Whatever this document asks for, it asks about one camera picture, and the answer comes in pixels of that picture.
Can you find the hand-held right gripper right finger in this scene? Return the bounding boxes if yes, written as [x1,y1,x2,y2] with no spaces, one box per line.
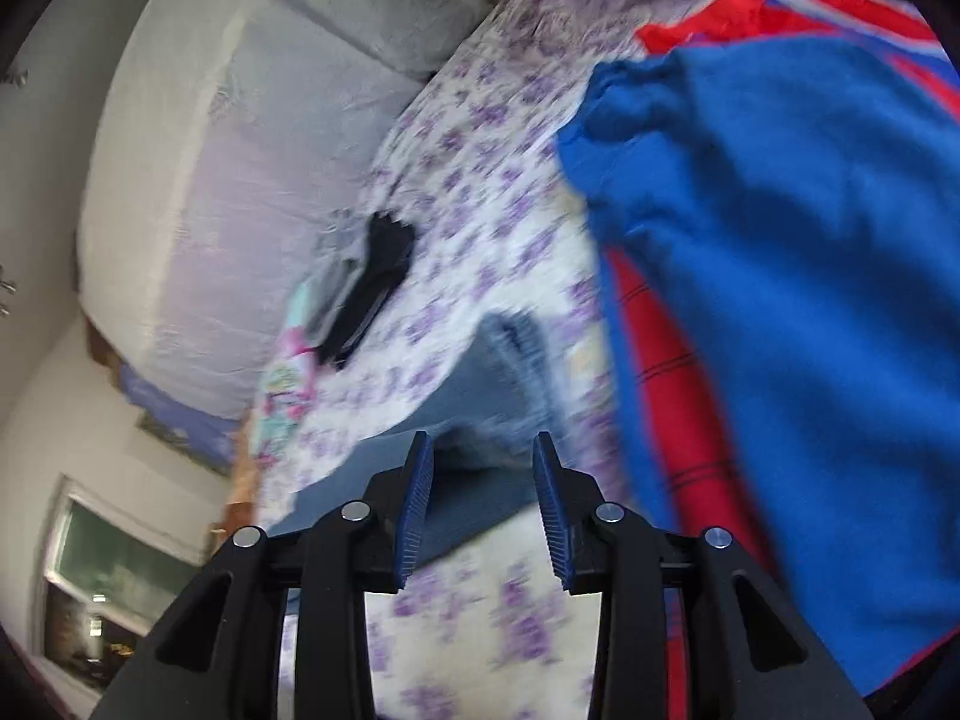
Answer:
[531,431,875,720]

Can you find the grey lace cover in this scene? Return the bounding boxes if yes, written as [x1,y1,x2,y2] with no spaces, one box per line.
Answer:
[75,0,541,421]

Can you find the wooden bed frame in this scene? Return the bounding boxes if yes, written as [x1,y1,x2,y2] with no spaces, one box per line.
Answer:
[221,450,260,545]

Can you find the blue denim jeans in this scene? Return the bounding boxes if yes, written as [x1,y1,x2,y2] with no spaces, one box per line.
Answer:
[274,311,601,601]

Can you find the grey folded sweatshirt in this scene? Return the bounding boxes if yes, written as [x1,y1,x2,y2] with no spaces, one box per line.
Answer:
[309,208,376,331]

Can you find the black folded pants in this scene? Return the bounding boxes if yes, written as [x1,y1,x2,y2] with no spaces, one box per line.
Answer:
[319,211,417,372]

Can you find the lace covered pillow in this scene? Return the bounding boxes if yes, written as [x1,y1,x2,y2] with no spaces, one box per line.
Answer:
[270,0,500,80]

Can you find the purple floral bed sheet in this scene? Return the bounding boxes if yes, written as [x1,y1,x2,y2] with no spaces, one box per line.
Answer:
[247,0,721,720]

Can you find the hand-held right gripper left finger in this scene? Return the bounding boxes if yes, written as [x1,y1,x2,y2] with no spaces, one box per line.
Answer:
[90,431,436,720]

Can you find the colourful floral blanket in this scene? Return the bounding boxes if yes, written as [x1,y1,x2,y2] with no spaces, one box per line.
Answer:
[251,277,325,470]

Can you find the window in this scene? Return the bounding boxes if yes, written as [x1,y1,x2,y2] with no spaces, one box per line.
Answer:
[41,474,207,695]

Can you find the blue and red garment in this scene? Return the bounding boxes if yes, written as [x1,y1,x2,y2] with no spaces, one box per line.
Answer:
[555,0,960,702]

